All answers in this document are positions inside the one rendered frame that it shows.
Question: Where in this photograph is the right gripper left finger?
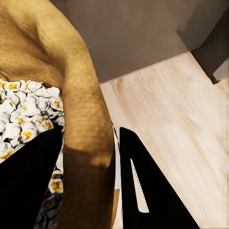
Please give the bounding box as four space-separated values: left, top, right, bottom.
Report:
0 126 63 229

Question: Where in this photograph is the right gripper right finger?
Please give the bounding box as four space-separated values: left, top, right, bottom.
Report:
119 127 200 229

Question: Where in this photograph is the popcorn bag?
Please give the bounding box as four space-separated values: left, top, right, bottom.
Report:
0 0 121 229

